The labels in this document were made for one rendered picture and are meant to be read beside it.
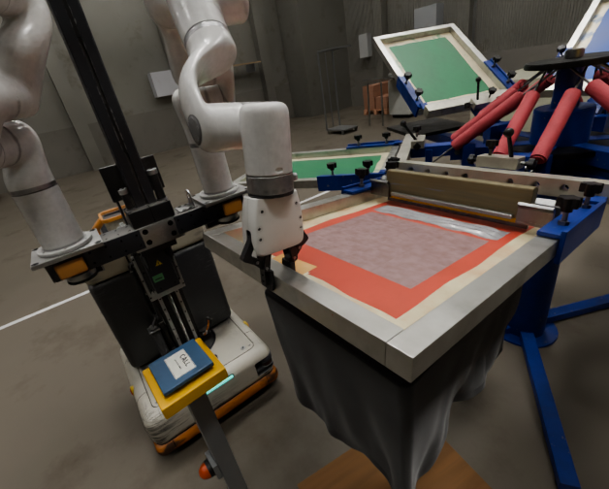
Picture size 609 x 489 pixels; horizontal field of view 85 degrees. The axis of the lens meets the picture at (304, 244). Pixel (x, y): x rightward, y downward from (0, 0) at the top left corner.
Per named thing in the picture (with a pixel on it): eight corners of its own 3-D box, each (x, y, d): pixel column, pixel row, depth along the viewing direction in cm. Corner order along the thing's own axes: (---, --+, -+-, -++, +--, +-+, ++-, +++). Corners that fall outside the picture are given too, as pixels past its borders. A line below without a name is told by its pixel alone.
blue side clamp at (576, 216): (559, 265, 66) (567, 232, 63) (529, 257, 70) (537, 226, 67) (598, 227, 83) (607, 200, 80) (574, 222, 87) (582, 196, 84)
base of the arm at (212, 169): (191, 193, 111) (176, 146, 104) (225, 181, 117) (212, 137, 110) (208, 202, 100) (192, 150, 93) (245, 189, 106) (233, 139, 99)
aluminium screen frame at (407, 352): (410, 383, 39) (412, 358, 37) (205, 246, 81) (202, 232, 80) (595, 221, 84) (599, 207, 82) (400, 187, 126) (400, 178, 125)
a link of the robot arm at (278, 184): (281, 165, 59) (283, 181, 60) (237, 174, 54) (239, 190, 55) (308, 170, 53) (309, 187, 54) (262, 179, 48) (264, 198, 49)
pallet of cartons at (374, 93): (415, 106, 971) (415, 77, 936) (385, 114, 910) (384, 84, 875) (390, 106, 1040) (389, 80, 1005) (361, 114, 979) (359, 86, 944)
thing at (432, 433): (415, 508, 75) (414, 382, 56) (400, 495, 78) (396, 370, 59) (505, 383, 99) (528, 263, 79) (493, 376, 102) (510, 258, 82)
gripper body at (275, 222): (282, 177, 59) (286, 235, 64) (231, 186, 54) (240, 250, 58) (309, 181, 54) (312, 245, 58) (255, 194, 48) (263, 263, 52)
